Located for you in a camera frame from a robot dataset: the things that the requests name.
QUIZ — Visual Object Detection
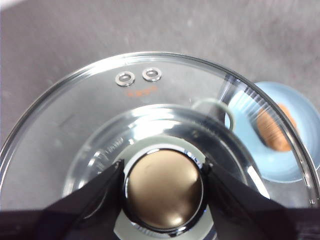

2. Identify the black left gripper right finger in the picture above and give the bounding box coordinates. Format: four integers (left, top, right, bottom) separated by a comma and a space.
203, 163, 320, 240

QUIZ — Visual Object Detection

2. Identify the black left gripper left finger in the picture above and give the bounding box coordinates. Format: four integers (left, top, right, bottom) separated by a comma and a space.
0, 159, 129, 240

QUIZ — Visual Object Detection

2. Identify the brown potato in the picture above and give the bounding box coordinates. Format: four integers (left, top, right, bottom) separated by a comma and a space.
256, 103, 298, 151

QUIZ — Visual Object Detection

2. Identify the glass lid with round knob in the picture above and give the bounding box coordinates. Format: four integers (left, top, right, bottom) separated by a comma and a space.
0, 51, 317, 240

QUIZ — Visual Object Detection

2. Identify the blue round plate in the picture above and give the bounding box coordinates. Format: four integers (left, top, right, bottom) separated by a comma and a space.
223, 81, 320, 183

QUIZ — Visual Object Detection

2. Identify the sage green electric steamer pot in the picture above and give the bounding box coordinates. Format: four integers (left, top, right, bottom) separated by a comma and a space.
62, 98, 251, 240

